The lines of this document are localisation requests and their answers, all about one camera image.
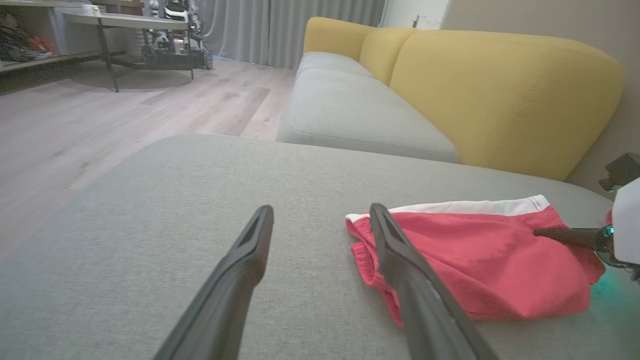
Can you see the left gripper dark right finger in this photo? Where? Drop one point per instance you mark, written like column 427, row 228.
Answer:
column 425, row 310

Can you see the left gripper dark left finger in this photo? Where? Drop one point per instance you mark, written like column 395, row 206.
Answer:
column 235, row 280

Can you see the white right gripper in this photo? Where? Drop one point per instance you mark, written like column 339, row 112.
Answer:
column 627, row 225

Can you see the red white mesh shorts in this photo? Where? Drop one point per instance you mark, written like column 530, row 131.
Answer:
column 475, row 260

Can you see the grey sofa ottoman seat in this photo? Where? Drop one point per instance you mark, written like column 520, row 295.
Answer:
column 175, row 200

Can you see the yellow sofa backrest cushion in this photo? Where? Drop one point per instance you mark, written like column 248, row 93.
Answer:
column 382, row 52
column 332, row 35
column 500, row 100

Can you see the grey sofa seat cushion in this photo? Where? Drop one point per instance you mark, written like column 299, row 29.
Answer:
column 325, row 61
column 350, row 110

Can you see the white black wheeled robot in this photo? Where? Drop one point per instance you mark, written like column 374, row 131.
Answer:
column 175, row 55

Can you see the grey pleated curtain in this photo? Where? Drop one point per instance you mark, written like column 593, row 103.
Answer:
column 280, row 30

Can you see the light table dark metal legs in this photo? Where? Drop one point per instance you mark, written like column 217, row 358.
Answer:
column 130, row 21

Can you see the light wooden shelf unit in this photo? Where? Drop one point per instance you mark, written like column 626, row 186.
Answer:
column 25, row 64

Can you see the red orange small item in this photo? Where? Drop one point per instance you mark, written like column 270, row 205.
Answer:
column 40, row 45

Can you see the dark clutter pile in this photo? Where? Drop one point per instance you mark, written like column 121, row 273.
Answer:
column 12, row 45

